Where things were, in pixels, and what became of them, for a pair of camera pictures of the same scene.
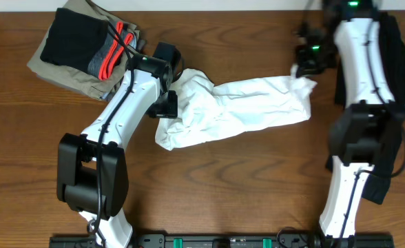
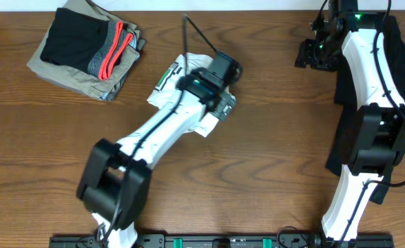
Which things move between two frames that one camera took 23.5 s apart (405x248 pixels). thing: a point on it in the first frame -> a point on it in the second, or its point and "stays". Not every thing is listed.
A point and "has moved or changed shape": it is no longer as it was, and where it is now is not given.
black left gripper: x=171 y=111 -> x=224 y=106
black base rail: x=224 y=240 stays
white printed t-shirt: x=206 y=108 has moved or changed shape
